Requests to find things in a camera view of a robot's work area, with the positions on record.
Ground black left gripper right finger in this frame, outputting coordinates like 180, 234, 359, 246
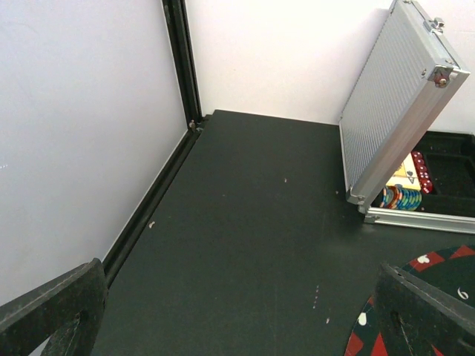
373, 263, 474, 355

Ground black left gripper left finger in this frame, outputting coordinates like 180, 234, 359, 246
1, 258, 108, 355

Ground round red black poker mat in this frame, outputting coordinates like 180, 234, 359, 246
344, 245, 474, 355

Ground chips inside case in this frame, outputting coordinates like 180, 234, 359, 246
379, 185, 422, 211

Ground card pack in case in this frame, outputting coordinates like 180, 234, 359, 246
386, 154, 421, 191

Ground open aluminium poker case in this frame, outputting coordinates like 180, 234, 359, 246
338, 1, 474, 234

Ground red dice row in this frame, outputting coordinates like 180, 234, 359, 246
411, 151, 433, 194

